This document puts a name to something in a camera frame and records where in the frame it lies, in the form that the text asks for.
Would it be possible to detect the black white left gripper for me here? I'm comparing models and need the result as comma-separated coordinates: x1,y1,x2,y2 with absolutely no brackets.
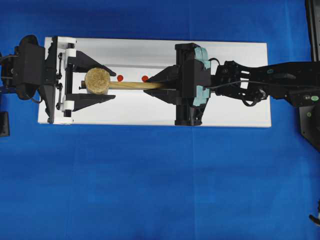
38,36,117,124

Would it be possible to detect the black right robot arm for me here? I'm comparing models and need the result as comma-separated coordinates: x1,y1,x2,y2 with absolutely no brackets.
144,43,320,126

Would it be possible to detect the small white raised block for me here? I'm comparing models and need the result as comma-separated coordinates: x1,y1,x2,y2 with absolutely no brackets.
73,67,164,97

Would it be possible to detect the black stand at left edge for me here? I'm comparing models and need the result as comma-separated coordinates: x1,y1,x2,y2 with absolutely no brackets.
0,111,10,137

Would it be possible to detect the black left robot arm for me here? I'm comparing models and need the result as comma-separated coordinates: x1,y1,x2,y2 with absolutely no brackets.
0,35,116,124

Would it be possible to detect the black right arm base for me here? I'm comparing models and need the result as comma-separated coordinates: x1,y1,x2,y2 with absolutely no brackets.
299,0,320,150

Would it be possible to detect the wooden mallet hammer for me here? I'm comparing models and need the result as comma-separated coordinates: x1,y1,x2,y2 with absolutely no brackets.
81,67,170,95

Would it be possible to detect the blue table cloth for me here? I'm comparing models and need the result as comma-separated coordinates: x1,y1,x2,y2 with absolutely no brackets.
0,0,320,240

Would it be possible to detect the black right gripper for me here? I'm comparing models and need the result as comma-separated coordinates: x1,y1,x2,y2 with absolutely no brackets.
143,43,211,126

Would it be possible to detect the black clip at right edge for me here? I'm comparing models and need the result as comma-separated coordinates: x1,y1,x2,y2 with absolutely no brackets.
308,200,320,227

